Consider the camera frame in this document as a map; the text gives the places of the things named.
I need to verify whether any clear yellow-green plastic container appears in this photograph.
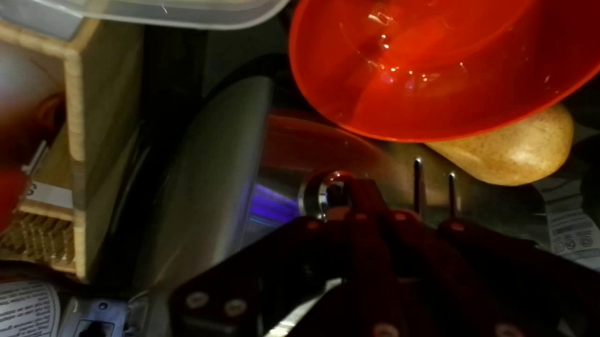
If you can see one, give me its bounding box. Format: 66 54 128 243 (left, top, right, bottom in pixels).
0 0 293 32

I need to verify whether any brown potato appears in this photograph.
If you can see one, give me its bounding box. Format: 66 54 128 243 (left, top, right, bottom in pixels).
428 101 578 189

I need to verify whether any bamboo organizer box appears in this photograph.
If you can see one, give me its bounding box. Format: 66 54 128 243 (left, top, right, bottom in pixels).
0 17 150 284

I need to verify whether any red bowl with blue outside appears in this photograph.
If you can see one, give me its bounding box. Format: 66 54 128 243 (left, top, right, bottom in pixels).
287 0 600 144

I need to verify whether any chrome toaster knob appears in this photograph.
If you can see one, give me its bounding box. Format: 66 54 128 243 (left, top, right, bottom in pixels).
302 170 360 221

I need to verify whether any stainless steel toaster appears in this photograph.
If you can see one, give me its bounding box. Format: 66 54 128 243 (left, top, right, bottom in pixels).
133 73 600 337

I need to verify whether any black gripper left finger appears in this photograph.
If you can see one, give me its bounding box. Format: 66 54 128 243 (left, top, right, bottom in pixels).
167 176 394 337

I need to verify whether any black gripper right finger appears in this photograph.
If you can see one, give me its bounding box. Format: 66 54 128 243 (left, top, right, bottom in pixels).
362 176 600 337

